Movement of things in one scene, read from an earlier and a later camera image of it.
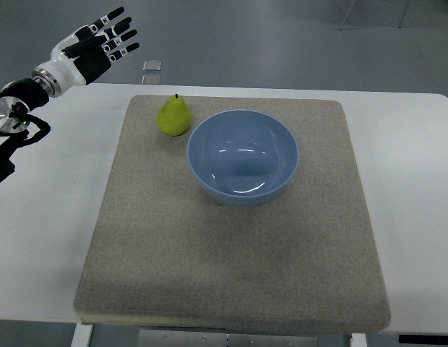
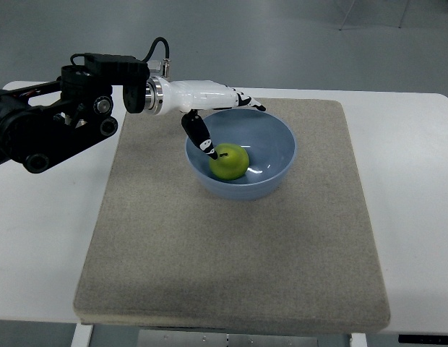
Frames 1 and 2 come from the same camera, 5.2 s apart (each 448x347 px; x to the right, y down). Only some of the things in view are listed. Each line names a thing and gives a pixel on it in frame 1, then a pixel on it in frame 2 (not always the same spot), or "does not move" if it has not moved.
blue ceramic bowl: [242, 157] does not move
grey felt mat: [166, 255] does not move
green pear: [174, 118] → [232, 163]
